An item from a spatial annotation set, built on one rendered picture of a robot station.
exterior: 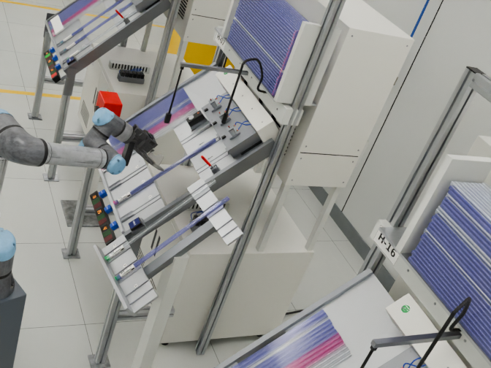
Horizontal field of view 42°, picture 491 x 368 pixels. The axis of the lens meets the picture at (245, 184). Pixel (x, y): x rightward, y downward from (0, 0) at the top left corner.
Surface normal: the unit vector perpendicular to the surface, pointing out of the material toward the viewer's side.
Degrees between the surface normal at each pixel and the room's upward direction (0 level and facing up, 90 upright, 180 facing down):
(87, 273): 0
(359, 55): 90
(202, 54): 90
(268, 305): 90
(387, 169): 90
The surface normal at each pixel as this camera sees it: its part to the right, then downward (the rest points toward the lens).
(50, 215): 0.30, -0.81
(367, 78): 0.37, 0.58
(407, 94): -0.88, -0.04
